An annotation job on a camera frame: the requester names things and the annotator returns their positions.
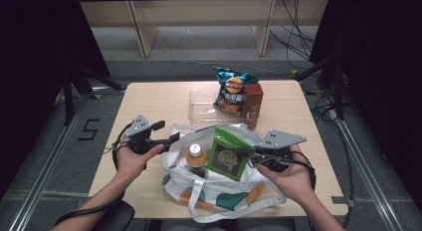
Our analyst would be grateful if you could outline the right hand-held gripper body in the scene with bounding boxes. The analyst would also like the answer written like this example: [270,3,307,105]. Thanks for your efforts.
[249,128,307,173]

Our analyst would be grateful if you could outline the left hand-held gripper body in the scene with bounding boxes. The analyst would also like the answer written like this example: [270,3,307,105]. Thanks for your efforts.
[125,114,166,155]

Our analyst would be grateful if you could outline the green snack pouch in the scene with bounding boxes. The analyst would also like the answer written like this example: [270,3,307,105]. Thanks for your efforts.
[206,125,257,182]

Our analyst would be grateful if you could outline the orange drink bottle white cap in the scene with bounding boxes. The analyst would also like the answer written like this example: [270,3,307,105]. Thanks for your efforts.
[185,143,209,179]

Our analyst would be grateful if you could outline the clear plastic container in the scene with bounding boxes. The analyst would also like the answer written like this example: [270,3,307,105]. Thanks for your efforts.
[187,88,261,122]

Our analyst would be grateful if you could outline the brown carton box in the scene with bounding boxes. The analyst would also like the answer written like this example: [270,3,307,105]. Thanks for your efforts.
[241,83,265,129]

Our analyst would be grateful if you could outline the white patterned tote bag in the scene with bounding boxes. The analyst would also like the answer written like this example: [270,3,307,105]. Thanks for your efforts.
[161,122,288,224]

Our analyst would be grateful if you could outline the teal chip bag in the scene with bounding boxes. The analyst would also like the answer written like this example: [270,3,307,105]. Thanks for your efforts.
[213,66,260,116]

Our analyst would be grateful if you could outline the person's left hand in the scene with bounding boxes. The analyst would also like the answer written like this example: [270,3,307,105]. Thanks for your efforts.
[114,144,165,187]

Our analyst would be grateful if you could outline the person's right hand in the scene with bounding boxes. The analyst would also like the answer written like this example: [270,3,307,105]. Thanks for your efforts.
[254,144,316,203]

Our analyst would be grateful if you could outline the black chair seat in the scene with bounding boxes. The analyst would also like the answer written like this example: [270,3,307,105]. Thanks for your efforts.
[91,200,136,231]

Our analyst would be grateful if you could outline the person's grey trousers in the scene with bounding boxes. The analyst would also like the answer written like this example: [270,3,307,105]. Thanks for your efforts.
[165,219,290,231]

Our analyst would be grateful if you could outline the black metal stand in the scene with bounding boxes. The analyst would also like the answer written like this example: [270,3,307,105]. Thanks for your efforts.
[293,55,346,120]
[62,63,125,125]

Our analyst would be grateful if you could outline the light wooden desk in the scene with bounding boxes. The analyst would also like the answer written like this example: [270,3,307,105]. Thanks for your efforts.
[79,0,329,59]

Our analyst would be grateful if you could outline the dark curtain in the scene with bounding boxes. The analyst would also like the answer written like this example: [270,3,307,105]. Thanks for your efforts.
[310,0,422,205]
[0,0,112,199]

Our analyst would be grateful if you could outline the right hand-held gripper black cable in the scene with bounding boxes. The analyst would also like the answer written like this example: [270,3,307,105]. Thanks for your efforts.
[250,150,317,192]

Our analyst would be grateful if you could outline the hand-held gripper black cable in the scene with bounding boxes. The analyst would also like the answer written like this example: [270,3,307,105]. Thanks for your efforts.
[54,120,133,227]
[250,150,317,192]

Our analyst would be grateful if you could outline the black floor cable tangle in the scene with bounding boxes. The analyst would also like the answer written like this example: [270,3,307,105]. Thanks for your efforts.
[305,88,337,124]

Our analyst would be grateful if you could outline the left hand-held gripper black cable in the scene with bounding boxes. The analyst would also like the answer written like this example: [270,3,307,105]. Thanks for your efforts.
[54,120,133,227]

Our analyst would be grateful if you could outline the metal floor rail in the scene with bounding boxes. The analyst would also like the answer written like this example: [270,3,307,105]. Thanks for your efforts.
[331,108,404,231]
[8,88,101,231]

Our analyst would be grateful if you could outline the black hanging cables bundle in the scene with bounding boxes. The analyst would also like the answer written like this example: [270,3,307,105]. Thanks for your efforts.
[268,0,317,70]

